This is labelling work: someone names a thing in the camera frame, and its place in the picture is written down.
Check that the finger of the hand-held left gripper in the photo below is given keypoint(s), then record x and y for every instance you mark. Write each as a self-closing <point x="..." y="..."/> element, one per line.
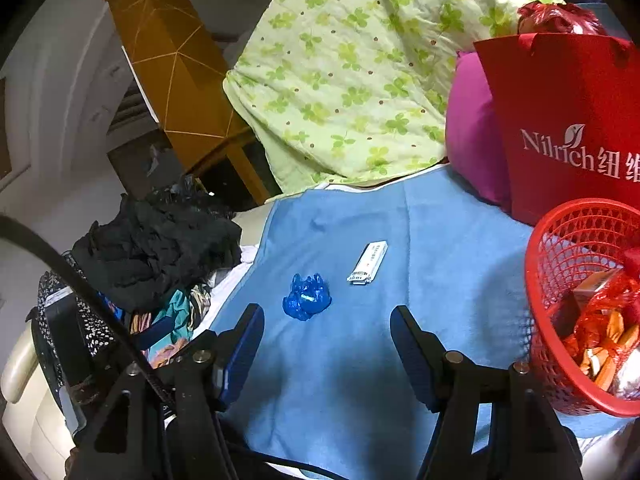
<point x="152" y="332"/>

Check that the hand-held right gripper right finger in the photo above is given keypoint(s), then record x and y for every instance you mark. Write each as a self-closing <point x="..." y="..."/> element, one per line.
<point x="407" y="355"/>

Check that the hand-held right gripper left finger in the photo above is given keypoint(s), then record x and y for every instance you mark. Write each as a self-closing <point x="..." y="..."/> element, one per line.
<point x="245" y="350"/>

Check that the blue wrapper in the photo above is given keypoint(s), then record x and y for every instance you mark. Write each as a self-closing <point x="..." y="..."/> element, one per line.
<point x="305" y="300"/>

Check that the small white packet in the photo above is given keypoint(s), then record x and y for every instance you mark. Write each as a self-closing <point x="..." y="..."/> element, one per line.
<point x="370" y="260"/>

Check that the red mesh plastic basket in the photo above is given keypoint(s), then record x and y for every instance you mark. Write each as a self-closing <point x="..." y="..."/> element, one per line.
<point x="555" y="260"/>

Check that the tan small box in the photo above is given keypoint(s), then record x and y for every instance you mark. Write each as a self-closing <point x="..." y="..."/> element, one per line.
<point x="592" y="287"/>

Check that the orange foil wrappers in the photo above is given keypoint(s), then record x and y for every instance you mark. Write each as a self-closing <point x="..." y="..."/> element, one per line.
<point x="607" y="355"/>

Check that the red net wrapper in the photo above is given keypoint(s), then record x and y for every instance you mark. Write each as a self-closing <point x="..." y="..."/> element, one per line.
<point x="617" y="295"/>

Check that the silver foil wrapper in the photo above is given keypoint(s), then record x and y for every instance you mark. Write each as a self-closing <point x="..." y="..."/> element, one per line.
<point x="629" y="382"/>

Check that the colourful patterned clothes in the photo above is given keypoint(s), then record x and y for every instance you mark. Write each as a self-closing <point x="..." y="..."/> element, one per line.
<point x="175" y="315"/>

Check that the black white dotted cloth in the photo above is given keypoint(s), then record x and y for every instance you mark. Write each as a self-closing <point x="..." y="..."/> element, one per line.
<point x="97" y="330"/>

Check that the cream leather seat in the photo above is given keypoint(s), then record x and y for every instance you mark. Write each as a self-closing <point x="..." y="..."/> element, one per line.
<point x="30" y="400"/>

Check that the light blue cloth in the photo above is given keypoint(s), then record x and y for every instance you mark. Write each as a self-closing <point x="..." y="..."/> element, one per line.
<point x="325" y="370"/>

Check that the black cloth pile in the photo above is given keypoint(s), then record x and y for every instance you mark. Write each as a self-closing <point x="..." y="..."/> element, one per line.
<point x="150" y="250"/>

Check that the magenta pillow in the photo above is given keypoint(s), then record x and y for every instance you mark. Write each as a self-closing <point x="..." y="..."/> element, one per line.
<point x="472" y="135"/>

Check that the white door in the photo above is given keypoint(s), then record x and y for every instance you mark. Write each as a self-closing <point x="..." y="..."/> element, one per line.
<point x="65" y="85"/>

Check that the mustard yellow cabinet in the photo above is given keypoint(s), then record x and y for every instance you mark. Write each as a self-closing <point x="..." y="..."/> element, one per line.
<point x="170" y="60"/>

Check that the red paper bag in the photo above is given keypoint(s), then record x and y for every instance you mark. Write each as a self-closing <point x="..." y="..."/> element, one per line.
<point x="565" y="100"/>

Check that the green clover print blanket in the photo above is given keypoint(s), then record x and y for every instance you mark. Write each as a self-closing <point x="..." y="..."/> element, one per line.
<point x="350" y="60"/>

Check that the red plastic bag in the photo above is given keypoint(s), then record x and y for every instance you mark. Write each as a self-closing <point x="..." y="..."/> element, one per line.
<point x="550" y="17"/>

